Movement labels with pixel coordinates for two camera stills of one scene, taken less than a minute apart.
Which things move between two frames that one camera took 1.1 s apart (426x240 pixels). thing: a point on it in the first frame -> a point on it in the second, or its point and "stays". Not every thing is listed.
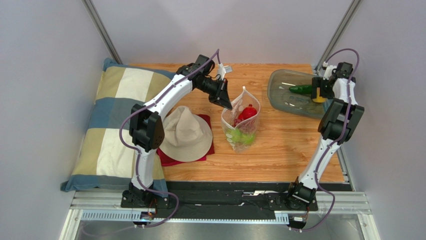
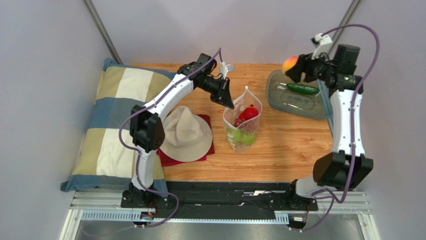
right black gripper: [318, 88] -> [302, 67]
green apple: [248, 139] stays
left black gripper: [221, 97] stays
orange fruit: [319, 99] -> [289, 62]
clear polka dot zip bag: [240, 122] stays
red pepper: [248, 112] stays
